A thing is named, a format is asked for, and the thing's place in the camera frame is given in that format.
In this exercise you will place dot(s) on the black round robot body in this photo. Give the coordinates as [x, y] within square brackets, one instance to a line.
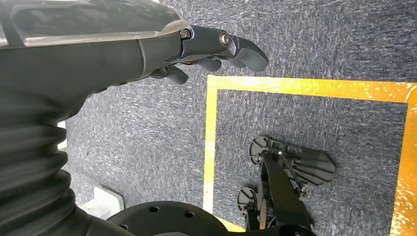
[169, 218]

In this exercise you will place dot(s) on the yellow floor tape square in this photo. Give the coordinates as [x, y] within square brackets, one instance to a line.
[293, 85]

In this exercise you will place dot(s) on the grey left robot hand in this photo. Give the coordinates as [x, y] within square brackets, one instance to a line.
[97, 52]

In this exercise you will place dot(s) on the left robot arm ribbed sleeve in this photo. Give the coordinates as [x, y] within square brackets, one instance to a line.
[29, 169]

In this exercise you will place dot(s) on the black robot foot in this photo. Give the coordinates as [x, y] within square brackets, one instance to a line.
[309, 163]

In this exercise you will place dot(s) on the white floor box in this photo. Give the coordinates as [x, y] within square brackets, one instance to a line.
[106, 202]

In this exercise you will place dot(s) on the black robot leg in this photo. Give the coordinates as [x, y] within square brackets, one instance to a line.
[280, 195]

